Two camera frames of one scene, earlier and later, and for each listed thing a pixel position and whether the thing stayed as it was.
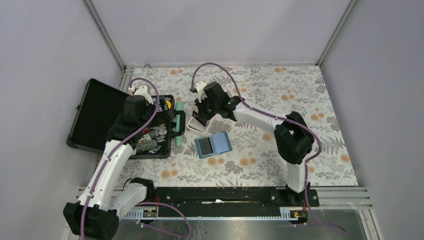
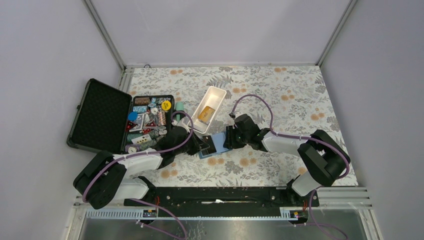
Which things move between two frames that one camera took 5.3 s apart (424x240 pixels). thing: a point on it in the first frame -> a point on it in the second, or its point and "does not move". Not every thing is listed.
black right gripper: (202, 114) -> (230, 142)
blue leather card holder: (220, 143) does not move
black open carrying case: (97, 108) does not move
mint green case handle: (179, 106) does not move
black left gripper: (151, 106) -> (197, 146)
